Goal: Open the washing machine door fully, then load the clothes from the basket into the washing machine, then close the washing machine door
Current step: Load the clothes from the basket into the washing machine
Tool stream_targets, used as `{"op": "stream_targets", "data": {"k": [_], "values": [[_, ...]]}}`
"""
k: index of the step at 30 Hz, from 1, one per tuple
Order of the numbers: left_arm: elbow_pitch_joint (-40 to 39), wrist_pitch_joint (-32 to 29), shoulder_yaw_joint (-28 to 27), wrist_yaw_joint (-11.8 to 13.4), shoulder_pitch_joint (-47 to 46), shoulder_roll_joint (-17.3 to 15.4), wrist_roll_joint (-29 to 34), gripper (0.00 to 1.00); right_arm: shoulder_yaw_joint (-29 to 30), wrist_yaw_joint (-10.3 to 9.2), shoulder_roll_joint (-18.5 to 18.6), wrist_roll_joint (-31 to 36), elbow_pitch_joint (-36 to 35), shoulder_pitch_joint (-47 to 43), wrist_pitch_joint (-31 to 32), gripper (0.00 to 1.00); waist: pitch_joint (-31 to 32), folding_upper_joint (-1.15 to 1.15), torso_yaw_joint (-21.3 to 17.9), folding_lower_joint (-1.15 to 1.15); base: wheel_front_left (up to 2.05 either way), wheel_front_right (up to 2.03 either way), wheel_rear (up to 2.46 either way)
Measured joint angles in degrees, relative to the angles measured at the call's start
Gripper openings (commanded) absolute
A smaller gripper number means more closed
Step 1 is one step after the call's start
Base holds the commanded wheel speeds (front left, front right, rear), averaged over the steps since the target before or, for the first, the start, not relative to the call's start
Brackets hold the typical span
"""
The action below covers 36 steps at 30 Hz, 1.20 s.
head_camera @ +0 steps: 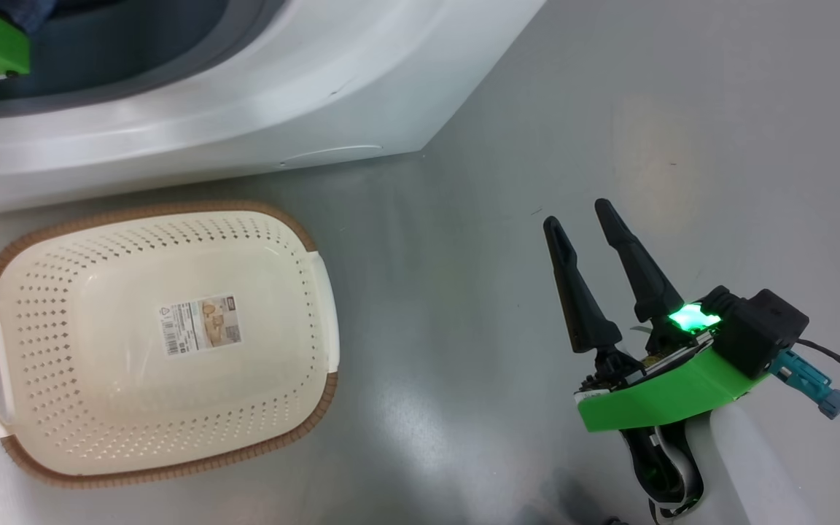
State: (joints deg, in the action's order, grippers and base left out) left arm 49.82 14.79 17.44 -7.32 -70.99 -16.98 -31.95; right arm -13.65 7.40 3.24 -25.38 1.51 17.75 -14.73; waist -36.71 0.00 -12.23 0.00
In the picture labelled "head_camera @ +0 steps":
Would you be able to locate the teal plug right camera cable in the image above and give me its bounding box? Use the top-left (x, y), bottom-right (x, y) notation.
top-left (770, 339), bottom-right (840, 431)

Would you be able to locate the round white filter cover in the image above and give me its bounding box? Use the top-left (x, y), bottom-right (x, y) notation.
top-left (279, 144), bottom-right (384, 167)

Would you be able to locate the cream perforated laundry basket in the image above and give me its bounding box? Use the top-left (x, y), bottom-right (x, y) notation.
top-left (0, 201), bottom-right (341, 488)

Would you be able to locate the white washing machine body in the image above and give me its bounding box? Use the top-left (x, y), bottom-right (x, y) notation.
top-left (0, 0), bottom-right (546, 212)

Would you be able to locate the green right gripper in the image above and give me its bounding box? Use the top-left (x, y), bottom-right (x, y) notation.
top-left (542, 198), bottom-right (771, 432)

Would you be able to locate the paper basket label sticker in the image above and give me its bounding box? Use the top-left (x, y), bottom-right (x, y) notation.
top-left (158, 294), bottom-right (242, 357)

